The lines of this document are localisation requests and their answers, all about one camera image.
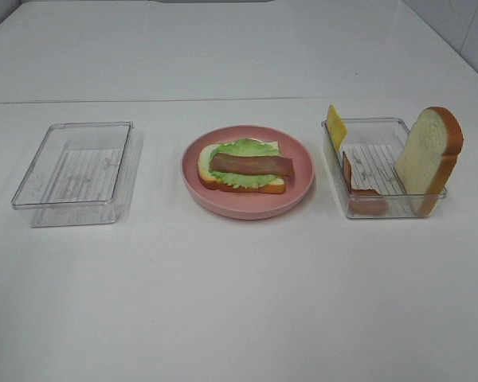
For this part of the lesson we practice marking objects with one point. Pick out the bacon strip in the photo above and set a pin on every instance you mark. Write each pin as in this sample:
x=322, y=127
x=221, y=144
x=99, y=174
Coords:
x=252, y=165
x=367, y=202

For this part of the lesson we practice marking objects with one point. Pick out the green lettuce leaf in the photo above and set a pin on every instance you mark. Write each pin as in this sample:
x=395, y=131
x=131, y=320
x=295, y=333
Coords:
x=245, y=147

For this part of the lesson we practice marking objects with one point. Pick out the bread slice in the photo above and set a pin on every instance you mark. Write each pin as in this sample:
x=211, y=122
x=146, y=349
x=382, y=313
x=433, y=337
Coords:
x=207, y=159
x=429, y=157

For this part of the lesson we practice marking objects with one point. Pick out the pink round plate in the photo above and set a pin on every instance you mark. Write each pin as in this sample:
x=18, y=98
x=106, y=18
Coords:
x=250, y=206

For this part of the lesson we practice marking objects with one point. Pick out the yellow cheese slice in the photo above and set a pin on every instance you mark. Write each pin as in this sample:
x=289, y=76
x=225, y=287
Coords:
x=336, y=127

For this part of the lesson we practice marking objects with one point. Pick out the clear right plastic tray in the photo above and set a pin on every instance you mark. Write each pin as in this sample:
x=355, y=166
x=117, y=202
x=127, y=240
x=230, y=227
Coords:
x=372, y=146

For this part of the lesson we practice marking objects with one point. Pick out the clear plastic tray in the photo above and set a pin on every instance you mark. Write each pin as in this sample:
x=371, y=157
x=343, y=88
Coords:
x=372, y=146
x=81, y=174

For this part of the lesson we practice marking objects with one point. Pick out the clear left plastic tray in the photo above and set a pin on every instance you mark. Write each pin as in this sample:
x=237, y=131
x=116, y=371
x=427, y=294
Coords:
x=81, y=174

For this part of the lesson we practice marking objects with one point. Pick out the upright bread slice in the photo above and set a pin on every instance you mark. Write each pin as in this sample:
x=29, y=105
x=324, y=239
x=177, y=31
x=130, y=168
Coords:
x=429, y=157

